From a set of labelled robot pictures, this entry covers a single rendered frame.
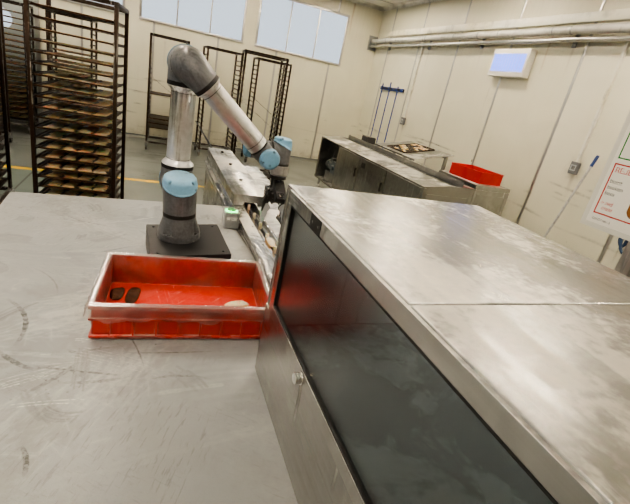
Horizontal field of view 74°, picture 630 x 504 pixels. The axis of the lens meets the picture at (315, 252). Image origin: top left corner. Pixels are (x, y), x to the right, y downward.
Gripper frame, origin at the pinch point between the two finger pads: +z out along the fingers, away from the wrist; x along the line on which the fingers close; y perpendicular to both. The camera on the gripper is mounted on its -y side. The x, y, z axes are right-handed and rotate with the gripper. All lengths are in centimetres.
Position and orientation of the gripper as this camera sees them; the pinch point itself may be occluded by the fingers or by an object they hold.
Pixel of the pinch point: (271, 221)
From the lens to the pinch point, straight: 179.9
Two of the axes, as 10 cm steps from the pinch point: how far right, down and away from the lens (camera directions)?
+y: -3.2, -4.1, 8.5
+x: -9.3, -0.5, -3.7
